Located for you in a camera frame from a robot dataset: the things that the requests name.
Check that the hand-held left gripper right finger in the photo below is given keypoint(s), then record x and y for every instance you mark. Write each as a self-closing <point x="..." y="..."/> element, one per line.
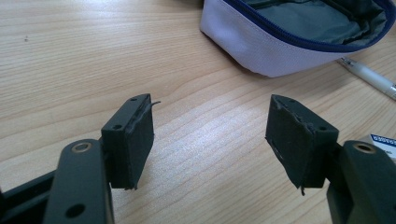
<point x="299" y="146"/>

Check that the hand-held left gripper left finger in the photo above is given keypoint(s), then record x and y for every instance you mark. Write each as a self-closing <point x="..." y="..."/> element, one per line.
<point x="130" y="143"/>

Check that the white eraser blue label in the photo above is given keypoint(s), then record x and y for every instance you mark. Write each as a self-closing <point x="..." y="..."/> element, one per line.
<point x="383" y="144"/>

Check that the silver white pen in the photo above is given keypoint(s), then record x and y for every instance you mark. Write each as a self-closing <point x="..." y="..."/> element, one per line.
<point x="369" y="76"/>

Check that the white pencil case grey lining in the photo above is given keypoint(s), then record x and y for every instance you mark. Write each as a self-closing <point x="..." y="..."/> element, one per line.
<point x="280" y="43"/>

